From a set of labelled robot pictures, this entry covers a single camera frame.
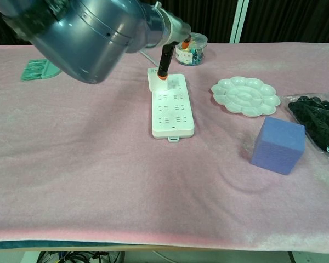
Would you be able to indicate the clear jar of clips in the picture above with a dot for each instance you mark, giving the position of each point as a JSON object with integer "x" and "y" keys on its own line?
{"x": 198, "y": 52}

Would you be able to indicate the white flower paint palette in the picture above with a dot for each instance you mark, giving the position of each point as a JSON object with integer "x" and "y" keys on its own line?
{"x": 245, "y": 96}

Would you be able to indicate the pink fleece table cloth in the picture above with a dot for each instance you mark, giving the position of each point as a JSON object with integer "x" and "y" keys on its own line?
{"x": 98, "y": 164}

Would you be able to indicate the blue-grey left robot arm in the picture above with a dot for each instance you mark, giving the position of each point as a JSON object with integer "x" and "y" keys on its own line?
{"x": 85, "y": 35}

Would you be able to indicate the white power strip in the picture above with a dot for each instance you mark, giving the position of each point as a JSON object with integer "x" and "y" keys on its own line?
{"x": 172, "y": 120}

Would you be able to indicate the bagged black gloves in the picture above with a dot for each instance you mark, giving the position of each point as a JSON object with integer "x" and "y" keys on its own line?
{"x": 318, "y": 120}

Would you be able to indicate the teal brush and dustpan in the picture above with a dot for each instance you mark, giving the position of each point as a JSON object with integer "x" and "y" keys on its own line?
{"x": 38, "y": 71}

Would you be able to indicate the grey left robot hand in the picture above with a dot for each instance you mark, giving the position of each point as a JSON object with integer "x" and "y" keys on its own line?
{"x": 178, "y": 30}

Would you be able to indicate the purple foam cube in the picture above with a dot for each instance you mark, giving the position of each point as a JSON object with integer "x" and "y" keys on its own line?
{"x": 277, "y": 145}

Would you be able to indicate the white partition post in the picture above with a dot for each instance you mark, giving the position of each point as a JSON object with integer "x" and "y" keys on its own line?
{"x": 239, "y": 22}

